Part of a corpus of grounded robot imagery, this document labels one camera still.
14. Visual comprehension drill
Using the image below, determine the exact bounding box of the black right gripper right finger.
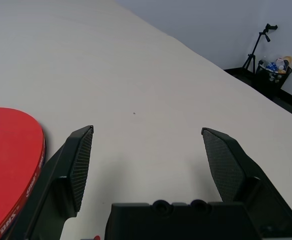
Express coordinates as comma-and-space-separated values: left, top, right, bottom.
200, 127, 292, 233

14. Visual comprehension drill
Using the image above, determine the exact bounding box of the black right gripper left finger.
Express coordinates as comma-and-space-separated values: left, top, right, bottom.
23, 124, 94, 240

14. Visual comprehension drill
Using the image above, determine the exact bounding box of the red ping-pong paddle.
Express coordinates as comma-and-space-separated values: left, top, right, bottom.
0, 106, 47, 240

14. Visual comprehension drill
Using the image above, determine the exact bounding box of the black mesh waste bin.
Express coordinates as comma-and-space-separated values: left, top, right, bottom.
254, 61, 292, 97

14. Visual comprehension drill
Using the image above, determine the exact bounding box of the mixed colourful rubbish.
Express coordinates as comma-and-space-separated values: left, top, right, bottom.
258, 56, 292, 82

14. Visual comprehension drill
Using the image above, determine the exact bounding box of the black camera tripod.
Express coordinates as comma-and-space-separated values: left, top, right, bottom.
241, 23, 278, 76

